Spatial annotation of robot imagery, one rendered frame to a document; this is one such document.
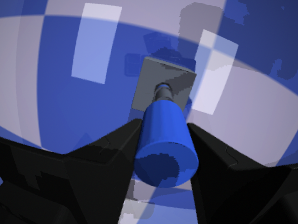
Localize blue marker cap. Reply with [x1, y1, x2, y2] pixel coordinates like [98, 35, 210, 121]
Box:
[133, 100, 198, 188]

